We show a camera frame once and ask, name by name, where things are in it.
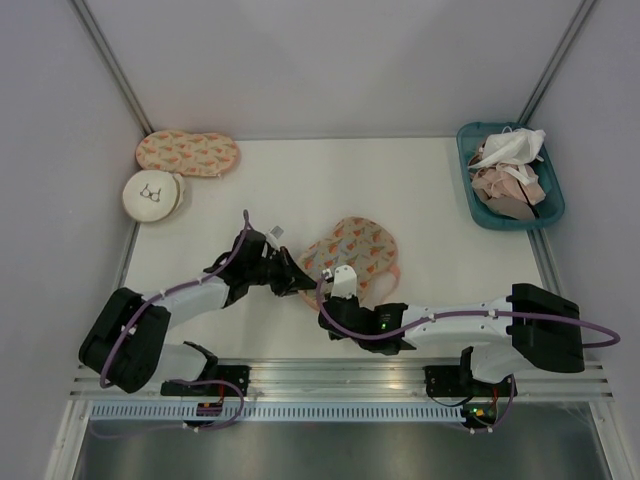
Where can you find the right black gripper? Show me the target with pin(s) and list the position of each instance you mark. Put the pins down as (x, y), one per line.
(351, 300)

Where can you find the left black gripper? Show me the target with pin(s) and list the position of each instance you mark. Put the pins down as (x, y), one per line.
(292, 278)

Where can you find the floral mesh laundry bag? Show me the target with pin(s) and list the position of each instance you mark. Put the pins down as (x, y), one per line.
(364, 245)

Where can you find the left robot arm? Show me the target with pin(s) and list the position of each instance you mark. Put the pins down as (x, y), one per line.
(127, 347)

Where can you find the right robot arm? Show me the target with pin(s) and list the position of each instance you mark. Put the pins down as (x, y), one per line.
(531, 328)

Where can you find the round cream laundry bag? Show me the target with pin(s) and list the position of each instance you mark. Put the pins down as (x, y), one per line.
(151, 196)

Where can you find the taupe bra in basket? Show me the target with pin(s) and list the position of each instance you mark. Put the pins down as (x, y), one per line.
(511, 208)

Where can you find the pink bra in basket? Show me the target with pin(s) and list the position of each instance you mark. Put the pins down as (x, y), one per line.
(520, 182)

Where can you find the white bra in basket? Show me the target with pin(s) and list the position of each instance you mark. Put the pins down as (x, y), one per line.
(511, 147)

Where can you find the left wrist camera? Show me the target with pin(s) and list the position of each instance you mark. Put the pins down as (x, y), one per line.
(276, 232)

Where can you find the aluminium front rail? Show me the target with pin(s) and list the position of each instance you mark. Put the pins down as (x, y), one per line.
(399, 379)

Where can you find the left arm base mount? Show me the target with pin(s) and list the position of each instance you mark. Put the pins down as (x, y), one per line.
(225, 380)

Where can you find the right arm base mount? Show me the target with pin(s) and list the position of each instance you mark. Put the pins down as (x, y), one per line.
(450, 381)

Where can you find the white slotted cable duct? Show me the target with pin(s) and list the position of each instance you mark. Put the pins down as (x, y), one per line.
(276, 411)

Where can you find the right aluminium frame post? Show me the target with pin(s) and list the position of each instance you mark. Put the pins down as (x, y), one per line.
(571, 34)

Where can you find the aluminium frame post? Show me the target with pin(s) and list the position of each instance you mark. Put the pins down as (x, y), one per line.
(101, 44)
(571, 34)

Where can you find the left aluminium frame post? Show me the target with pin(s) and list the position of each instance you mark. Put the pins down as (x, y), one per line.
(101, 44)

